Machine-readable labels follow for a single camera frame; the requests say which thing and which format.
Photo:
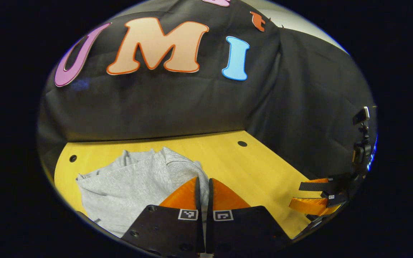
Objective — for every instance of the black backdrop cloth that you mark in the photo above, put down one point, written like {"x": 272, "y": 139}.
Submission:
{"x": 156, "y": 104}

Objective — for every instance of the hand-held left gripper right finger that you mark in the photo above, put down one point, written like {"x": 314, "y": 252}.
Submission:
{"x": 209, "y": 233}

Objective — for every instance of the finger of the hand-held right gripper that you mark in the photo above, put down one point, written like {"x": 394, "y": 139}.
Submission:
{"x": 310, "y": 206}
{"x": 314, "y": 186}

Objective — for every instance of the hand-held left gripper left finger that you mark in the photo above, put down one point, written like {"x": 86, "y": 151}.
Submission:
{"x": 200, "y": 233}

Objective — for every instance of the grey sweatshirt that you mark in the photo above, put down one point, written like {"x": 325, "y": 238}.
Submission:
{"x": 131, "y": 186}

